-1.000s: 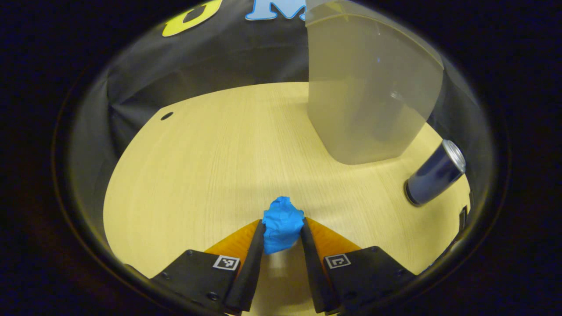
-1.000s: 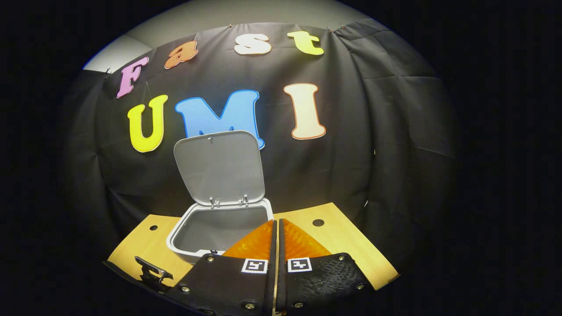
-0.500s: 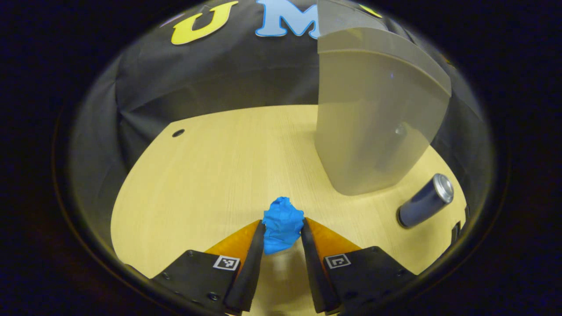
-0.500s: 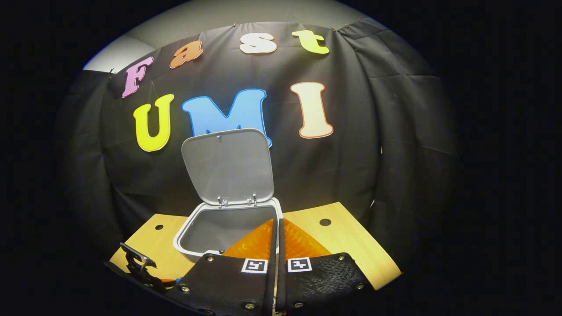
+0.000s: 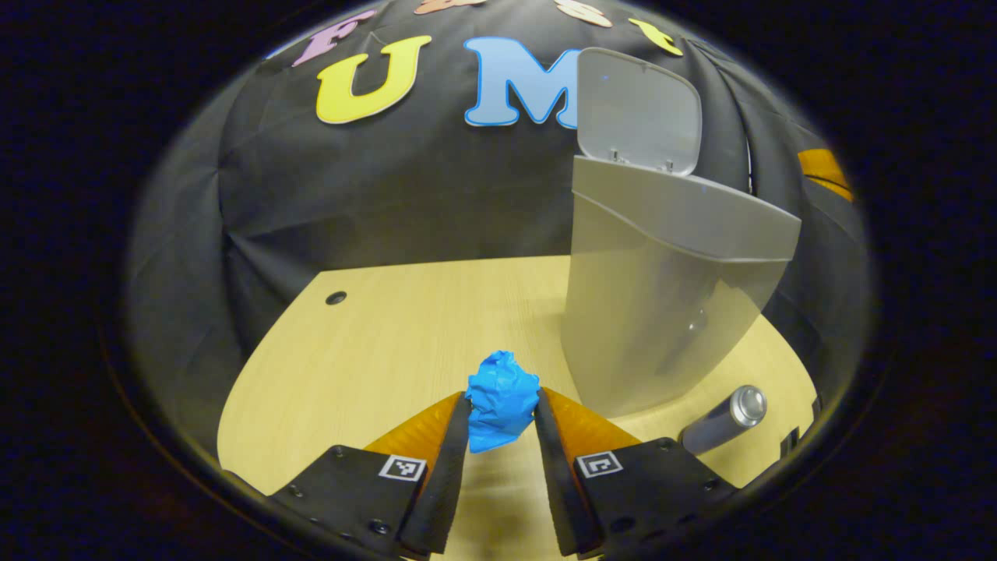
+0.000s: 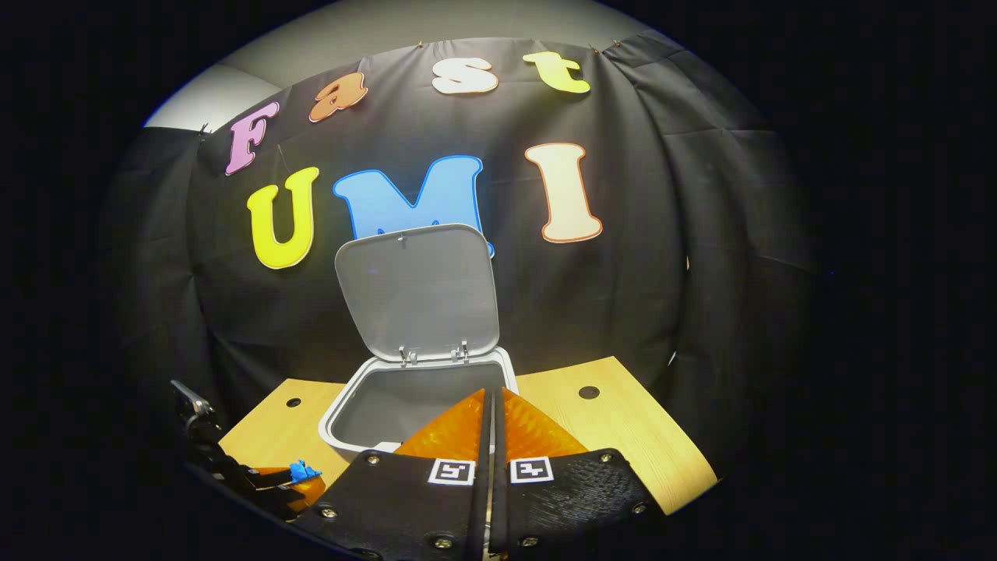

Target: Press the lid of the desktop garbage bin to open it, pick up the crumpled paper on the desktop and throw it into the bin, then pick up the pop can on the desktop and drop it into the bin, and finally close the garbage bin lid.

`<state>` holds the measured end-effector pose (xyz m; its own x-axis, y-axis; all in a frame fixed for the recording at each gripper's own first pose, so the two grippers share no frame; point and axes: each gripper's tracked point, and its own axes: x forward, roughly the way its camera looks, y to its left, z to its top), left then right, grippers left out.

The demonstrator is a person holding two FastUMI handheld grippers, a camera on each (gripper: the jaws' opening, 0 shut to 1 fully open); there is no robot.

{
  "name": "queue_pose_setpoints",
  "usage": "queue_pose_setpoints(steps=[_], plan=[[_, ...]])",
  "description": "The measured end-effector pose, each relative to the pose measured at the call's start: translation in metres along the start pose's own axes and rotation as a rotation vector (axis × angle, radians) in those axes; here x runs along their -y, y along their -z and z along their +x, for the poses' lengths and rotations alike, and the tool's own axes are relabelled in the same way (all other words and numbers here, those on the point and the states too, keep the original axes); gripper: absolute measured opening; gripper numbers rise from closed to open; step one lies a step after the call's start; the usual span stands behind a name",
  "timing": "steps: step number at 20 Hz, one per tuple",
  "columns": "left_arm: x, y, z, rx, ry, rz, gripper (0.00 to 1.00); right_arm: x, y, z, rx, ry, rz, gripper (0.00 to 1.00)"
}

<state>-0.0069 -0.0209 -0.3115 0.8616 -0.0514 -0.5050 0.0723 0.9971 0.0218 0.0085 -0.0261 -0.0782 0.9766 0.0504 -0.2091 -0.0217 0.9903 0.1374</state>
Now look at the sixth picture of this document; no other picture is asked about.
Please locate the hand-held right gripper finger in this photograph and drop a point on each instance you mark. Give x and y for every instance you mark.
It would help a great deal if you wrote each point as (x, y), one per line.
(483, 467)
(499, 483)

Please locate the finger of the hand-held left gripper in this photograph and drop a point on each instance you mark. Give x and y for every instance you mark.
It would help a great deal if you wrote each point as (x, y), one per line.
(304, 495)
(265, 478)

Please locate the blue paper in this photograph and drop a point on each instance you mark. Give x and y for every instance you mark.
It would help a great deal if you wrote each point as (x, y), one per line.
(304, 471)

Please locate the white desktop garbage bin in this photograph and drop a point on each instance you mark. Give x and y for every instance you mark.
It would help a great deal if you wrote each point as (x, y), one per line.
(420, 296)

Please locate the wooden desktop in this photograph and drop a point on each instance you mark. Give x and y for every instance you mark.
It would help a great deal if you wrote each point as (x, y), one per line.
(623, 436)

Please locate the black backdrop cloth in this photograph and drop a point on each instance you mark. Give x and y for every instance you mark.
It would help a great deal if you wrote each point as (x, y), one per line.
(607, 312)

